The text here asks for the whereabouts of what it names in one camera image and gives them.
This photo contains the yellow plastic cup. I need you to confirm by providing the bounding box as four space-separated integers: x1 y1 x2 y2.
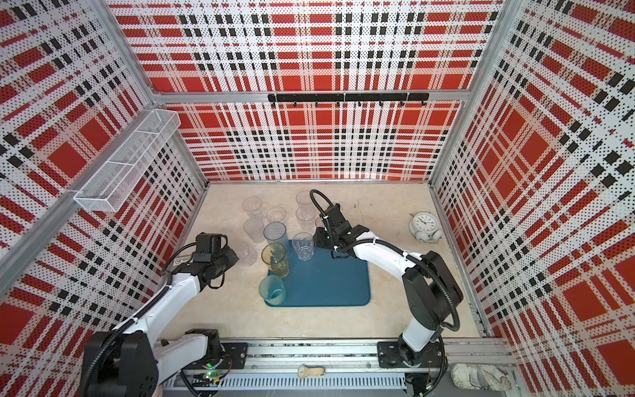
261 243 290 278

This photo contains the frosted clear cup left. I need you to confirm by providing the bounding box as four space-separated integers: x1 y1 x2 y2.
243 216 266 244

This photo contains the white alarm clock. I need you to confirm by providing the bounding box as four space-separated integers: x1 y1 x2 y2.
408 212 443 244

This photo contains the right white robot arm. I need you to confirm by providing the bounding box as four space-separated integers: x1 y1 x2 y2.
314 204 464 367

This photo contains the clear cup centre front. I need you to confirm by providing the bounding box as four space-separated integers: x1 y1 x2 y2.
295 205 318 234

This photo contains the clear cup back left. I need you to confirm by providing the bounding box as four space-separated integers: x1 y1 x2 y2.
241 196 263 217

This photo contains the green textured plastic cup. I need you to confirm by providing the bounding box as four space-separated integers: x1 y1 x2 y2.
258 275 287 306

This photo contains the clear cup middle row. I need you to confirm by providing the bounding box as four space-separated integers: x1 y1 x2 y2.
266 206 286 223

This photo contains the crumpled white cloth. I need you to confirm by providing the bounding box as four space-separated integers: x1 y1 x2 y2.
451 363 512 392

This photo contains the clear cup back centre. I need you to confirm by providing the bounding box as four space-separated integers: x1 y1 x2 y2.
295 190 314 208

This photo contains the colourful marker pack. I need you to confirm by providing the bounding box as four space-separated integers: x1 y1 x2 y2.
173 254 193 267

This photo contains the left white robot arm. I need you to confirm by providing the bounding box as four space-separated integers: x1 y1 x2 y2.
78 233 239 396

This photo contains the black hook rail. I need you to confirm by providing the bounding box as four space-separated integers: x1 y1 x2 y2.
267 93 430 105

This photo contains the blue textured plastic cup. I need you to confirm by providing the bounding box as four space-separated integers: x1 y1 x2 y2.
263 222 289 247

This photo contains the beige small object on rail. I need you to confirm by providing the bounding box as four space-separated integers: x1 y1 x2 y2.
297 365 326 379

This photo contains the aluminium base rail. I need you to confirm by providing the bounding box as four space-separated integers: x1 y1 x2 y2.
164 337 516 395

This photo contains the clear faceted cup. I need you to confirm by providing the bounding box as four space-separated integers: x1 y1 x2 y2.
292 233 314 261
233 241 256 266

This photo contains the teal plastic tray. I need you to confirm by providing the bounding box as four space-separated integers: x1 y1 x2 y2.
267 248 371 308

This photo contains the white wire mesh basket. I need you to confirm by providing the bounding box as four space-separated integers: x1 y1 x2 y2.
74 109 180 213

